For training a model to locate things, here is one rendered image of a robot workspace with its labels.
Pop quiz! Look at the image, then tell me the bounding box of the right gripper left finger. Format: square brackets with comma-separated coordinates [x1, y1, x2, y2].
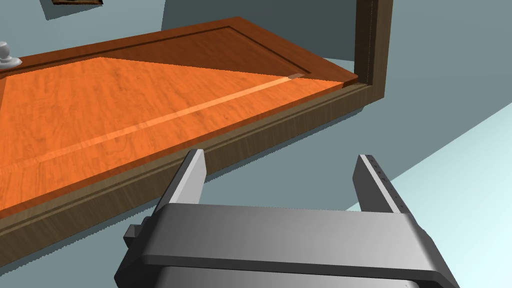
[155, 148, 208, 212]

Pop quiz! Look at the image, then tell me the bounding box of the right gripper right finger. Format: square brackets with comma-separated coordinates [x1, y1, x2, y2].
[352, 153, 413, 217]

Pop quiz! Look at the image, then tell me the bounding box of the orange wooden door leaf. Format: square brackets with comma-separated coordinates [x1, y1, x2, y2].
[0, 16, 359, 221]

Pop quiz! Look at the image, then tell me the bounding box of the silver round door knob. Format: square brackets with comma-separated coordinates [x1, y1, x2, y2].
[0, 41, 23, 70]

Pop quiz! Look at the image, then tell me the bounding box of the dark framed wall picture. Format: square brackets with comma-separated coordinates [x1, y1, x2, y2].
[51, 0, 105, 6]

